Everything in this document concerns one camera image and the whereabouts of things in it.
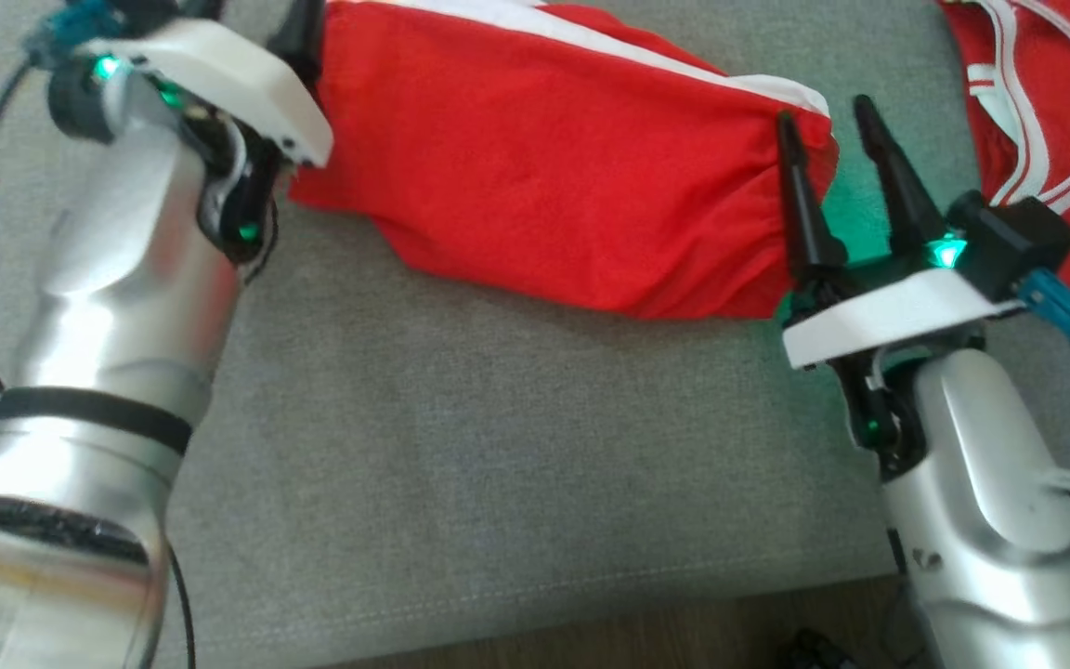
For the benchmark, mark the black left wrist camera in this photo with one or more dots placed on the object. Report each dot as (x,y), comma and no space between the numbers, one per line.
(163,7)

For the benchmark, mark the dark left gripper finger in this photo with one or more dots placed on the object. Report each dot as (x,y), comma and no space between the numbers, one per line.
(305,37)

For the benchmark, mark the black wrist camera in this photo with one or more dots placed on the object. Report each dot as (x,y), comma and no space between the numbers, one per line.
(163,7)
(1009,242)

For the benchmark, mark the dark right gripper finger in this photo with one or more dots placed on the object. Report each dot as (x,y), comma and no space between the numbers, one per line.
(804,214)
(897,186)

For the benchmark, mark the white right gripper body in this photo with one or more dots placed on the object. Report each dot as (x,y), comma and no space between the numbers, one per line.
(888,311)

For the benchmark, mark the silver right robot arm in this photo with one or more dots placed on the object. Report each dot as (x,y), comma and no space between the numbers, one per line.
(990,520)

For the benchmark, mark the red white-sleeved jersey shirt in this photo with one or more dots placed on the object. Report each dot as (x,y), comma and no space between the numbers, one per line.
(1060,84)

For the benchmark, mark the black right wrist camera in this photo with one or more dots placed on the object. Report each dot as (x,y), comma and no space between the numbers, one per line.
(1009,242)

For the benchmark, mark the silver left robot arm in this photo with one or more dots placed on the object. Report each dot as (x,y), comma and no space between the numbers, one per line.
(108,325)

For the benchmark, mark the red white-striped shorts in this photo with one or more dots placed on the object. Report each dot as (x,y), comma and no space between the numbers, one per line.
(544,186)

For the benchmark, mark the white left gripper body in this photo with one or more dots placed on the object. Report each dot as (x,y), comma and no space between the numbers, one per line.
(228,79)

